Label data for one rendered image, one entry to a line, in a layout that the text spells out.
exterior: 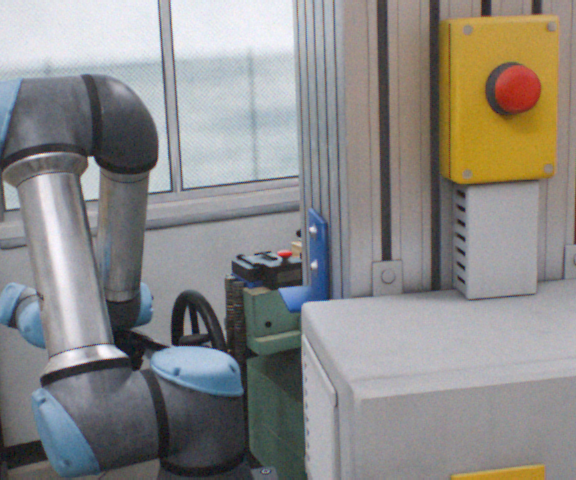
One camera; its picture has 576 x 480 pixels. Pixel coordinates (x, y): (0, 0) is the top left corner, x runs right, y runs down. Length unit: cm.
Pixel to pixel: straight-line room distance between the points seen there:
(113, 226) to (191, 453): 40
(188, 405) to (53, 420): 17
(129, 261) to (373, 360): 84
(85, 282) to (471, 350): 63
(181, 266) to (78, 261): 205
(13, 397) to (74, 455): 210
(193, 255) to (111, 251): 180
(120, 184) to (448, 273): 66
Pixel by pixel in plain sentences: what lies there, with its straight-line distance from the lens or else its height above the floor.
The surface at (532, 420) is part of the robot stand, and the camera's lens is 65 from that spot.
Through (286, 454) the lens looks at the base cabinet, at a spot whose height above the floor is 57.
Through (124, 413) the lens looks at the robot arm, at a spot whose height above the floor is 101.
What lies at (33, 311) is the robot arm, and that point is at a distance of 148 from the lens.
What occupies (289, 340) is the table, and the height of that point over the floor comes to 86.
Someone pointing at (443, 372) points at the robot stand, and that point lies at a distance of 63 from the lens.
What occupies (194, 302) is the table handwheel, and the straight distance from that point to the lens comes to 177.
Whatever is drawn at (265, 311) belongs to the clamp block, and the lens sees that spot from 176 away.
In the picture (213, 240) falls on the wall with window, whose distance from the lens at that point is 324.
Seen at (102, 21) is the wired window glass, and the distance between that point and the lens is 313.
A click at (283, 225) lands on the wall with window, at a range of 333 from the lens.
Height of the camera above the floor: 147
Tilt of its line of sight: 14 degrees down
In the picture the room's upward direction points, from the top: 2 degrees counter-clockwise
